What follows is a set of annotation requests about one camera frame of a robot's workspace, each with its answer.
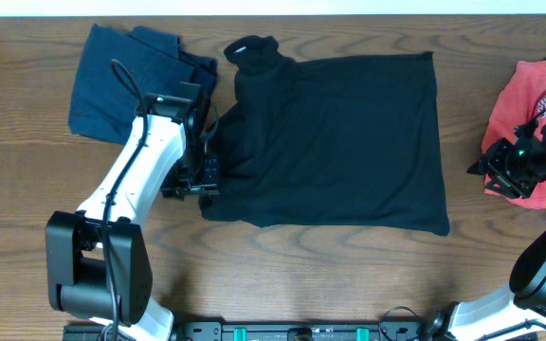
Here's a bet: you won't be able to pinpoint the folded navy blue trousers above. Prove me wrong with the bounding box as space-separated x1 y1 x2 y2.
68 24 218 145

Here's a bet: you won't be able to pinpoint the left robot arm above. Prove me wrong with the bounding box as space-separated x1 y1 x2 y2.
45 93 219 340

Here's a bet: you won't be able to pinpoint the red printed t-shirt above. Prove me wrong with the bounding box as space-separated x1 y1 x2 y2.
481 60 546 210

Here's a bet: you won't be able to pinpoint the black t-shirt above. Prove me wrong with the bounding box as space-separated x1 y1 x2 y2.
200 35 450 236

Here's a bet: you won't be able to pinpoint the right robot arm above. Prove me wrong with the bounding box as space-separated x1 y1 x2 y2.
420 108 546 340

